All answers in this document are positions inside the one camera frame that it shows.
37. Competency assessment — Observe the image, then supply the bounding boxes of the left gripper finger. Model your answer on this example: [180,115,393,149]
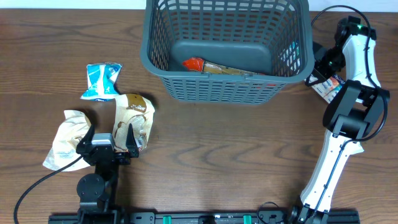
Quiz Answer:
[126,124,139,157]
[78,125,95,148]

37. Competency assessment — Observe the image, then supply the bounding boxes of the multipack tissue packets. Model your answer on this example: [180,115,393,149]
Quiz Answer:
[312,74,345,103]

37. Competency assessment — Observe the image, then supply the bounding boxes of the orange long biscuit pack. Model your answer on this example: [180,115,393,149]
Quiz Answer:
[175,57,282,90]

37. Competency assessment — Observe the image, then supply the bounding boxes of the mint green wipes pack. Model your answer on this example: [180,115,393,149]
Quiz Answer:
[350,142,364,154]

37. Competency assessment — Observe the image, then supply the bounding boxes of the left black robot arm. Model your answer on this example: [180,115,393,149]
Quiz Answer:
[76,125,139,224]

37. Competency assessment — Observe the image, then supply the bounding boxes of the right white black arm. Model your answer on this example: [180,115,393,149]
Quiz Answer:
[286,16,390,223]

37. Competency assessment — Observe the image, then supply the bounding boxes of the cream crumpled snack pouch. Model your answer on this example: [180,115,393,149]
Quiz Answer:
[42,110,91,170]

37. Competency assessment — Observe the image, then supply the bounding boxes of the brown beige snack pouch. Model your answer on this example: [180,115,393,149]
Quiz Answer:
[113,94,155,152]

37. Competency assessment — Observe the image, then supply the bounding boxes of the grey plastic basket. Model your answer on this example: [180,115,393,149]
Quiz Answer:
[140,0,315,105]

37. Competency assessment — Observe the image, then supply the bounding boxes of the blue white snack packet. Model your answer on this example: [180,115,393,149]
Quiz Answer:
[80,62,123,101]

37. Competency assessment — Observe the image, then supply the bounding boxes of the right black cable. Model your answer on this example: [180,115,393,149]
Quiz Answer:
[310,4,389,143]

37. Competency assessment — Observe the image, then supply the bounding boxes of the black cable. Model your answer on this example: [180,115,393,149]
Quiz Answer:
[13,154,85,224]
[310,4,389,143]

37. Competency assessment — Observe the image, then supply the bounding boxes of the left black cable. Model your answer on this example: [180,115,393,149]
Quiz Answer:
[13,154,85,224]

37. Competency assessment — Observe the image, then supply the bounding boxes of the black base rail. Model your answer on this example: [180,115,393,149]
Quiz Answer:
[48,208,361,224]

